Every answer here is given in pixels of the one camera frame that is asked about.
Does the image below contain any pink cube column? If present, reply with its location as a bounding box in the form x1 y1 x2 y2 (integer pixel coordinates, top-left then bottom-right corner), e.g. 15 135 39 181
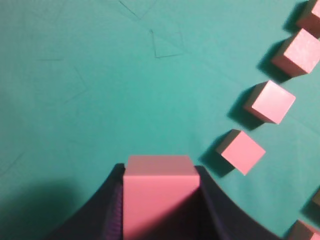
271 28 320 77
216 129 266 176
123 155 200 240
311 189 320 206
287 220 320 240
296 0 320 39
243 80 296 125

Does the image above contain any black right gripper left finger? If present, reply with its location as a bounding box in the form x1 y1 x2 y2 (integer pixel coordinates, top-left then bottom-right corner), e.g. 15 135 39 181
47 163 125 240

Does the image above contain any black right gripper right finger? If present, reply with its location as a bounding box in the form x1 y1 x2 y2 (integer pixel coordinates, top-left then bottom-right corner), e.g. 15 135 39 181
195 165 280 240

